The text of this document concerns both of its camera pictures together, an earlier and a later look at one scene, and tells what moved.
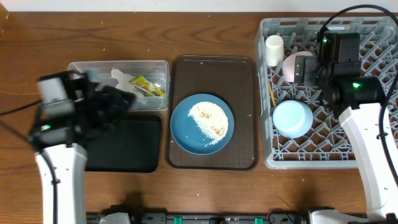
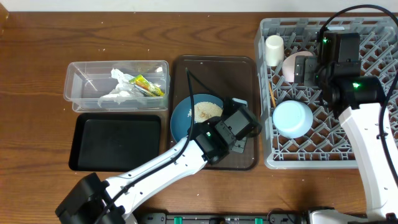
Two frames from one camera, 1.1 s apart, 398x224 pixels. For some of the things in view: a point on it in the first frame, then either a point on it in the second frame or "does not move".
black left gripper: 116,108 → 220,123
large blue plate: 186,132 does not move
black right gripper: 304,70 does not move
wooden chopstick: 272,94 does not move
